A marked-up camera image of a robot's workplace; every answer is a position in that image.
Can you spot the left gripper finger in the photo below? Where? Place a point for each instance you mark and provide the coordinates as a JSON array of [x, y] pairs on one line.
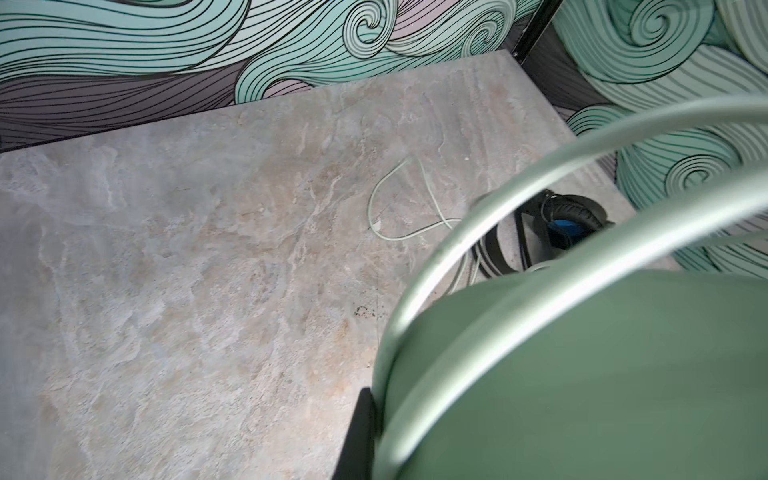
[[356, 457]]

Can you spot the mint green headphones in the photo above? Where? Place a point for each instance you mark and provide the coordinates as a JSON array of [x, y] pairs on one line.
[[598, 366]]

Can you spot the black headphones with blue band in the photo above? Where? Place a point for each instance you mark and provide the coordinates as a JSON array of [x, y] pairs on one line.
[[545, 227]]

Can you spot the black frame post right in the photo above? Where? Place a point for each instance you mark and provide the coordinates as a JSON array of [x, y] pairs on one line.
[[540, 21]]

